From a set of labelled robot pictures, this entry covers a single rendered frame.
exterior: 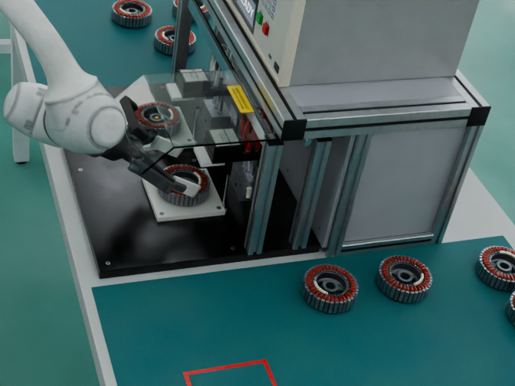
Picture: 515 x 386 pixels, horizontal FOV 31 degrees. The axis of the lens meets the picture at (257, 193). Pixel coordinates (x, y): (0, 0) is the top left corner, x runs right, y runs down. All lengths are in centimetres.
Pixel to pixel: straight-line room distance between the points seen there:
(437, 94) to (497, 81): 247
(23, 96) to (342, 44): 60
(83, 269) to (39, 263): 110
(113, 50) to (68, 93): 91
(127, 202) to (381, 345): 61
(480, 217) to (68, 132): 102
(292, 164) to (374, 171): 26
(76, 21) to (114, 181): 74
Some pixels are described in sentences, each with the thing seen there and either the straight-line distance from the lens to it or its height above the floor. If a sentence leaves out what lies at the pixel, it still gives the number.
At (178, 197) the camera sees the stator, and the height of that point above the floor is 81.
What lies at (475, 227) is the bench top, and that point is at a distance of 219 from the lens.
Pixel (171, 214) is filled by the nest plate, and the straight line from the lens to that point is 196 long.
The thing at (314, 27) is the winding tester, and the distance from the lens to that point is 175.
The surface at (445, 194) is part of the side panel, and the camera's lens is 201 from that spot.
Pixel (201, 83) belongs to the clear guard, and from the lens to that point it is 186.
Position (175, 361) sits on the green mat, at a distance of 172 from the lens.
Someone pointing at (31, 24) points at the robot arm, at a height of 123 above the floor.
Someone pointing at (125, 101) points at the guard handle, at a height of 106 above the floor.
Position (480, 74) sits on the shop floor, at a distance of 437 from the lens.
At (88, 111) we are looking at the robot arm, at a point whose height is 114.
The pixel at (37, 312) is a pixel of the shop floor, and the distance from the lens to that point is 283.
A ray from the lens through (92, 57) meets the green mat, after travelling 251.
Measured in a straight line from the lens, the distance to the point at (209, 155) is 196.
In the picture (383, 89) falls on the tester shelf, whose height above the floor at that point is 111.
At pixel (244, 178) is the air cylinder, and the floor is 82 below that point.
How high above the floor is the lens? 206
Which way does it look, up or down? 38 degrees down
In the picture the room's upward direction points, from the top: 11 degrees clockwise
